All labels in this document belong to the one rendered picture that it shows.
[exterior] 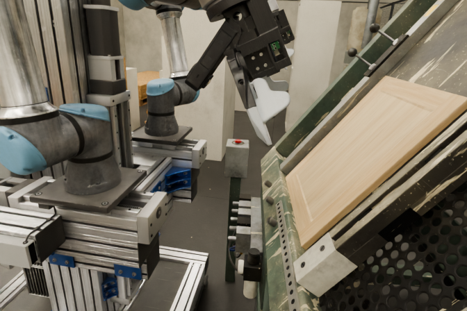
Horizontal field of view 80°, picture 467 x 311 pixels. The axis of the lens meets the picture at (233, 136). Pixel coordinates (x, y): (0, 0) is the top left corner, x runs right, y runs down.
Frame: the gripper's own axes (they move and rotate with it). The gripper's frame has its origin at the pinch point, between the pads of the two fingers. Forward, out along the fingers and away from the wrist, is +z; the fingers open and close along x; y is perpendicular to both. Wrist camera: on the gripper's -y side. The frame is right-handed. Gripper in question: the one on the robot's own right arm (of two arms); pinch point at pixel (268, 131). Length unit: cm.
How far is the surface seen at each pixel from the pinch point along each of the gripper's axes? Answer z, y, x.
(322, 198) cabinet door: 37, 1, 38
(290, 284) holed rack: 42.0, -12.1, 12.2
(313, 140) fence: 32, 4, 76
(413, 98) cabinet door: 19, 36, 46
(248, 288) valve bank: 58, -33, 31
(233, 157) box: 31, -37, 90
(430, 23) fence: 5, 58, 79
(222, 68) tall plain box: -13, -65, 272
